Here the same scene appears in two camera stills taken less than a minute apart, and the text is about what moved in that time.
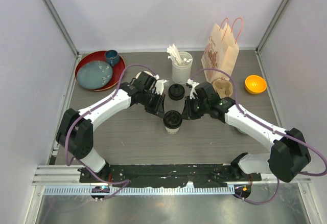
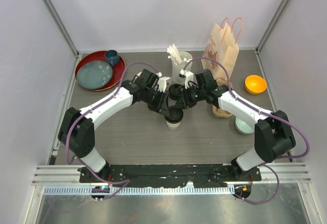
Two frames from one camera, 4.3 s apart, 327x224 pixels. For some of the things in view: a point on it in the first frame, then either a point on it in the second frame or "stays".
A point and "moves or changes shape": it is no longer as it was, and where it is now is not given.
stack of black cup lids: x=176 y=92 stays
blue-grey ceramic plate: x=94 y=74 stays
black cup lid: x=172 y=119 moves or changes shape
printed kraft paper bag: x=220 y=52 stays
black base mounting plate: x=168 y=175 stays
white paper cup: x=171 y=131 -> x=172 y=126
